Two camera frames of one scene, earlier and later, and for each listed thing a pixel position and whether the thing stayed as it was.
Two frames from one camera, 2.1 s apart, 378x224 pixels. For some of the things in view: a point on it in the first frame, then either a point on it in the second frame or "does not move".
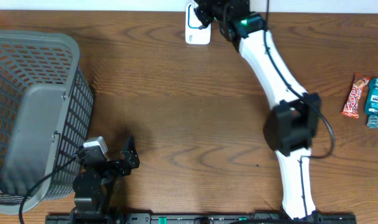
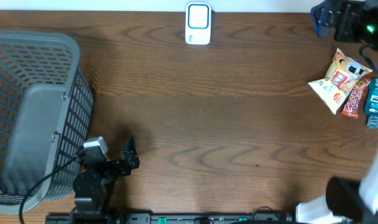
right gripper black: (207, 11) to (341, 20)
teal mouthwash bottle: (376, 101) does not move
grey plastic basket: (41, 109) does not move
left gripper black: (130, 158) does not move
